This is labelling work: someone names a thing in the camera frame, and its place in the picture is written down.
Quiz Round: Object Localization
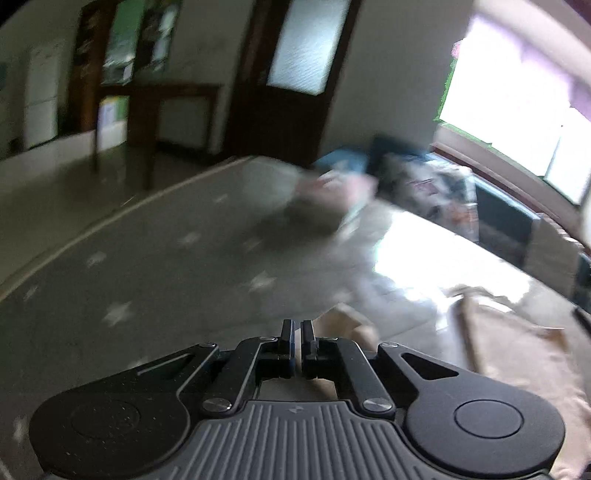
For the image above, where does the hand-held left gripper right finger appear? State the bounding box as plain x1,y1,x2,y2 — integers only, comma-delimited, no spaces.
301,319,463,417

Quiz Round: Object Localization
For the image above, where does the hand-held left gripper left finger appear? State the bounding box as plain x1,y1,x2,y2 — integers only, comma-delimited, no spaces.
124,318,296,414

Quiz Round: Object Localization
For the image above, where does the cream garment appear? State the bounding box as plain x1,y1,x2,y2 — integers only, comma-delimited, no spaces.
300,284,591,480

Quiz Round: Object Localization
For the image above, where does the pink grey cloth pile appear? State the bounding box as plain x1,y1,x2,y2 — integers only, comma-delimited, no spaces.
256,168,380,238

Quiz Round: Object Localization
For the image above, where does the butterfly print pillow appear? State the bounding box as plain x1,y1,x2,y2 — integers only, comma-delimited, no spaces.
376,151,478,234

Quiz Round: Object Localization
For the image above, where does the dark wooden glass door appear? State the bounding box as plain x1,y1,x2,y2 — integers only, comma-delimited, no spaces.
225,0,362,172

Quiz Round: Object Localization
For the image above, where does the blue sofa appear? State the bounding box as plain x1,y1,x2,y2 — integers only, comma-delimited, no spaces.
311,134,591,308

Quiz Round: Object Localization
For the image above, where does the grey pillow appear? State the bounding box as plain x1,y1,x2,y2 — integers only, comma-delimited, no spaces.
524,215,583,292

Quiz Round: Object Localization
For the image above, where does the white green box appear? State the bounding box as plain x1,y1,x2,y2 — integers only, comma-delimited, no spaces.
96,94,131,152

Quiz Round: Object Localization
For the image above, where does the dark wooden side table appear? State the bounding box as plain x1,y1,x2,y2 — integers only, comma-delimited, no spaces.
91,82,223,191

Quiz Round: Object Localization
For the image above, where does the window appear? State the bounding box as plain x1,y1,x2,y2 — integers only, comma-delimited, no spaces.
436,14,591,205

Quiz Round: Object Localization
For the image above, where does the white refrigerator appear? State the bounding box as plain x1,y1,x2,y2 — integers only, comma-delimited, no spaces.
24,42,66,149

